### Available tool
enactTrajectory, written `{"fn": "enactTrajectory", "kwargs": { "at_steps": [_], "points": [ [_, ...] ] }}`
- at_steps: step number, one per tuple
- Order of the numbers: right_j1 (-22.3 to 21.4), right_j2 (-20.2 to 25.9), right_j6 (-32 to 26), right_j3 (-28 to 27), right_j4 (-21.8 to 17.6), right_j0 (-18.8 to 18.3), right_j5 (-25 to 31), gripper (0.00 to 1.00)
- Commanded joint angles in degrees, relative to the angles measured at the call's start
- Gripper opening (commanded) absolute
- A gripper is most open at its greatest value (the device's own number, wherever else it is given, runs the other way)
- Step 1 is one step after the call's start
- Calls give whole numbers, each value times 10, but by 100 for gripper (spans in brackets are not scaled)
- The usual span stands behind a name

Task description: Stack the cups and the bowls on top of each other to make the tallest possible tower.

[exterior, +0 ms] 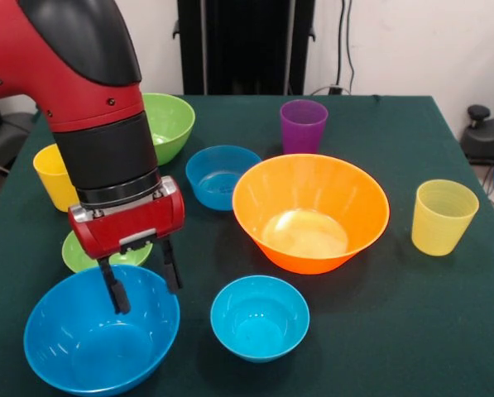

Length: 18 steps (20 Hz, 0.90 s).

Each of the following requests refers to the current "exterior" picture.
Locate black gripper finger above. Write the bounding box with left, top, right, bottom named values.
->
left=97, top=256, right=131, bottom=315
left=160, top=237, right=185, bottom=294

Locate black wall cable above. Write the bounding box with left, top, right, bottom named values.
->
left=335, top=0, right=357, bottom=94

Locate small cyan bowl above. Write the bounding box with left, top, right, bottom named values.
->
left=209, top=275, right=311, bottom=364

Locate dark green tablecloth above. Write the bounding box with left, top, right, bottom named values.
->
left=0, top=93, right=494, bottom=397

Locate opaque yellow cup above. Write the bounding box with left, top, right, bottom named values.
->
left=32, top=143, right=82, bottom=213

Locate small green bowl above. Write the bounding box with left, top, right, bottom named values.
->
left=61, top=229, right=154, bottom=274

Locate small ribbed blue bowl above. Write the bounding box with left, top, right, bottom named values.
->
left=185, top=145, right=263, bottom=212

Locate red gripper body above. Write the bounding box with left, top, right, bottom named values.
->
left=67, top=181, right=187, bottom=261

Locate translucent yellow-green cup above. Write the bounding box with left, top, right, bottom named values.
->
left=410, top=179, right=480, bottom=257

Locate large orange bowl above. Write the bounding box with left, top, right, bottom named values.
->
left=232, top=153, right=391, bottom=275

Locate dark grey base foot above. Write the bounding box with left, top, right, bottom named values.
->
left=0, top=110, right=41, bottom=175
left=460, top=104, right=494, bottom=166

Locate large blue bowl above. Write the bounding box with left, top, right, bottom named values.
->
left=23, top=264, right=181, bottom=397

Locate large green bowl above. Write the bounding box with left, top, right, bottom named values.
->
left=141, top=93, right=196, bottom=166

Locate purple cup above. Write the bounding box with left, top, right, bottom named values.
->
left=280, top=98, right=329, bottom=156

